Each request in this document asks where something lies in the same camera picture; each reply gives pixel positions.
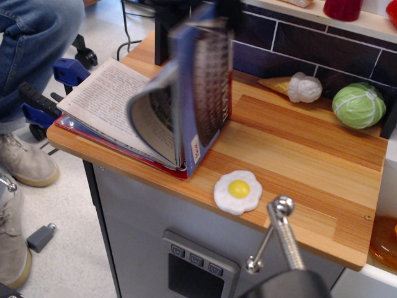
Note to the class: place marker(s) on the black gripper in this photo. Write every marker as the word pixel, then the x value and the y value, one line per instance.
pixel 173 10

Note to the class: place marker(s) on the Rome guide book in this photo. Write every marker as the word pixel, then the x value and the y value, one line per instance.
pixel 169 121

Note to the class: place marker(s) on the black caster wheel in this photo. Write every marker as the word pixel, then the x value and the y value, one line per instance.
pixel 84 55

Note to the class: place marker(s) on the person leg in jeans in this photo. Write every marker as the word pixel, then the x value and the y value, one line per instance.
pixel 34 35

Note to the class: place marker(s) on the toy ice cream cone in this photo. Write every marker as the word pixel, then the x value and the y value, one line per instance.
pixel 298 88

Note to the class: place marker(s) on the blue bar clamp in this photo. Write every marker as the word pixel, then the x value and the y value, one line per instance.
pixel 41 110

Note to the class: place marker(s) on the red cup on shelf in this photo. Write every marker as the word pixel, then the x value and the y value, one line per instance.
pixel 343 10

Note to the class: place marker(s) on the toy fried egg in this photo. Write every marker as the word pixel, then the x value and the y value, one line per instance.
pixel 237 192

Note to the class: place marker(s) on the beige shoe upper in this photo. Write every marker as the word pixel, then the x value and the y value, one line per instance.
pixel 26 163

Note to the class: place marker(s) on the beige shoe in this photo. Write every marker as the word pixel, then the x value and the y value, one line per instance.
pixel 16 258
pixel 26 163

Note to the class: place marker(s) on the toy green cabbage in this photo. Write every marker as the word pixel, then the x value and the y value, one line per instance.
pixel 359 105

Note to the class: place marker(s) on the grey cabinet control panel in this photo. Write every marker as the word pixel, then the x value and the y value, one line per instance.
pixel 191 270

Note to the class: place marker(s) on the small grey block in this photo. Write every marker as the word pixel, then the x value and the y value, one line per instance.
pixel 41 237

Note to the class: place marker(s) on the beige shoe lower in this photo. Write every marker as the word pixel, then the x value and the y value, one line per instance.
pixel 16 258

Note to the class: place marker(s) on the orange glass bowl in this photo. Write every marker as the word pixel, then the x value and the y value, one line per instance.
pixel 383 240

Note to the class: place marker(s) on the black upright post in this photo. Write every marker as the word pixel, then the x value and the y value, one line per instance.
pixel 164 21

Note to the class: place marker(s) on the metal clamp screw handle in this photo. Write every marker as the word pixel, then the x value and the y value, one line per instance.
pixel 279 211

